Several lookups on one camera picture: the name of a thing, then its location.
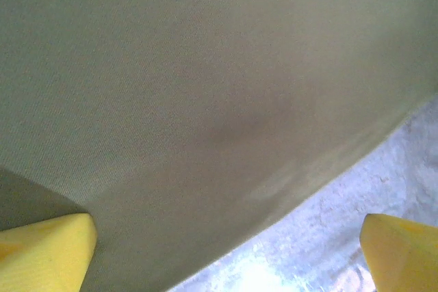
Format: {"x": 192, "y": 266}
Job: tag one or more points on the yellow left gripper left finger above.
{"x": 44, "y": 258}

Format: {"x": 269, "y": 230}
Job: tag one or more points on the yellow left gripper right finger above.
{"x": 403, "y": 258}

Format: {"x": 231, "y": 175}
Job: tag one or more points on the olive green skirt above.
{"x": 205, "y": 66}

